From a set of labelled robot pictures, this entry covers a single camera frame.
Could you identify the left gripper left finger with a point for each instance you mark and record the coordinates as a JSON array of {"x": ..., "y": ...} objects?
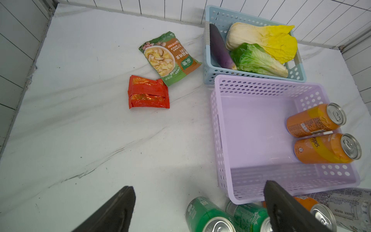
[{"x": 114, "y": 216}]

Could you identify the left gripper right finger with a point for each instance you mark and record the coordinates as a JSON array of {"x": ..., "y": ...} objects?
[{"x": 286, "y": 213}]

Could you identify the green soda can back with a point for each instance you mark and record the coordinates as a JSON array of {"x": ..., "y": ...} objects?
[{"x": 249, "y": 217}]

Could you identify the green soda can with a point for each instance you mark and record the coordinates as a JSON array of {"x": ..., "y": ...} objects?
[
  {"x": 249, "y": 217},
  {"x": 202, "y": 215}
]

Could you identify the orange can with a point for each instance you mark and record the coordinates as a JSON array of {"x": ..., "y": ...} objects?
[
  {"x": 321, "y": 212},
  {"x": 316, "y": 120},
  {"x": 330, "y": 148}
]

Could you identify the white Monster can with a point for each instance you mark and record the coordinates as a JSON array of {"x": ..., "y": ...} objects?
[{"x": 351, "y": 207}]

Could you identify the green soda can front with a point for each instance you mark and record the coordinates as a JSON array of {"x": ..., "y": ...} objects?
[{"x": 202, "y": 215}]

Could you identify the purple plastic basket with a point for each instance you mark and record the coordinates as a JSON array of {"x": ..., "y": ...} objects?
[{"x": 252, "y": 144}]

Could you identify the red snack packet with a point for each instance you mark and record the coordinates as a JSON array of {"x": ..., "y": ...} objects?
[{"x": 143, "y": 92}]

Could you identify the green lettuce head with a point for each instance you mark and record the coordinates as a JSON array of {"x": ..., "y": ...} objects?
[{"x": 253, "y": 59}]

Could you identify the green snack packet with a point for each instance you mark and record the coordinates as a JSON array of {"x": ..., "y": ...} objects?
[{"x": 169, "y": 58}]

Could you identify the purple eggplant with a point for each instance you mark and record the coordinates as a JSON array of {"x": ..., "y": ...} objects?
[{"x": 218, "y": 49}]

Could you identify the yellow napa cabbage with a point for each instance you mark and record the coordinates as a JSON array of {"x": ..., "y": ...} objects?
[{"x": 275, "y": 40}]

